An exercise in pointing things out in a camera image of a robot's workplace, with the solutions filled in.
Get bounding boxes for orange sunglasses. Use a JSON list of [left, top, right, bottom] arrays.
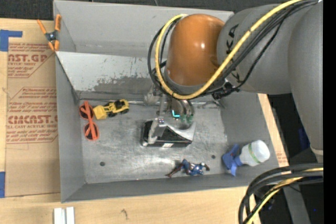
[[79, 101, 100, 141]]

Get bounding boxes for yellow toy truck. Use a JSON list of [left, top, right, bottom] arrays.
[[92, 99, 130, 121]]

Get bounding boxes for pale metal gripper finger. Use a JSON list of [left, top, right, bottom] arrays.
[[165, 123, 197, 143], [147, 117, 165, 145]]

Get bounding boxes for blue and red toy figure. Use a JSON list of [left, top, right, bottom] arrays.
[[164, 158, 211, 179]]

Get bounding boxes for grey metal bin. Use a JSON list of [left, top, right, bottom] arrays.
[[53, 0, 280, 204]]

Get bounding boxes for brown cardboard board red print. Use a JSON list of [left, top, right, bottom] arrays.
[[0, 17, 290, 198]]

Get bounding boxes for black flat box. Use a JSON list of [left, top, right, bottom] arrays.
[[140, 120, 194, 149]]

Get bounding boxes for white spray bottle blue head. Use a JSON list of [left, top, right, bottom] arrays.
[[221, 139, 271, 177]]

